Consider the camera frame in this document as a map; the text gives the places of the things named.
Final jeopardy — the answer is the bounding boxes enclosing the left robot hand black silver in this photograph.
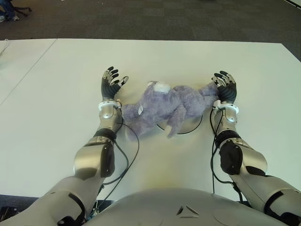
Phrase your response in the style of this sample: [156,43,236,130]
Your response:
[100,66,129,101]

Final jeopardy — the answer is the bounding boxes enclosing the right robot hand black silver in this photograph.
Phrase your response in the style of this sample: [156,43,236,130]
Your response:
[211,70,237,104]

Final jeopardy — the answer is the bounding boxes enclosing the purple plush elephant doll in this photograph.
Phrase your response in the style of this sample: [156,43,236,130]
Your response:
[122,81,220,139]

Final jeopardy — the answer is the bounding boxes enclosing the white plate black rim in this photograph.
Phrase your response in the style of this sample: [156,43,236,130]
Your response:
[157,113,203,135]

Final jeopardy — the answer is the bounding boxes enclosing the black office chair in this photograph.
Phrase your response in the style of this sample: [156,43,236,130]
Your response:
[13,6,32,17]

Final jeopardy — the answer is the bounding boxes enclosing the grey robot torso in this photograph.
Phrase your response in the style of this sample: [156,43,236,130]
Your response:
[83,187,286,226]

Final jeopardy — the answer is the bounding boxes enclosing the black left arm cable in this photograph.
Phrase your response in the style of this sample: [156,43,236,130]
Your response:
[93,122,141,210]

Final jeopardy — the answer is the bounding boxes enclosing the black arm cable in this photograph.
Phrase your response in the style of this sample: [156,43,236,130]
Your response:
[210,107,244,203]
[93,122,141,210]

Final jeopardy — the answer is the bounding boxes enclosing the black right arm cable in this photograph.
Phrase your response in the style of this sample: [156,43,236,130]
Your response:
[210,107,244,203]

